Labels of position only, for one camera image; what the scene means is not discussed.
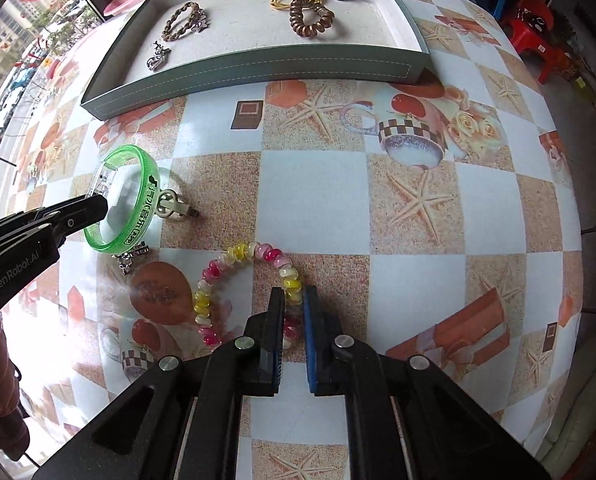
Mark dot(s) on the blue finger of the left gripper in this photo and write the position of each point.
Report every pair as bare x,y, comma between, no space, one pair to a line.
318,337

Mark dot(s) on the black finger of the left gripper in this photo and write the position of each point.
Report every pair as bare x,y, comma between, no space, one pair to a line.
271,344

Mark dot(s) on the green translucent bangle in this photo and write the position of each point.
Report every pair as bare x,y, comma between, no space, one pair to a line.
129,180

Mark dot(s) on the grey jewelry tray box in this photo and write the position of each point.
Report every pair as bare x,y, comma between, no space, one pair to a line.
248,41

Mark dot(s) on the patterned tablecloth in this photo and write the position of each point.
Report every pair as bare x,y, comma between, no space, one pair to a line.
440,220

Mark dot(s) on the red plastic stool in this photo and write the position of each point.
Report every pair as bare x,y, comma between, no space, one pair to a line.
531,24

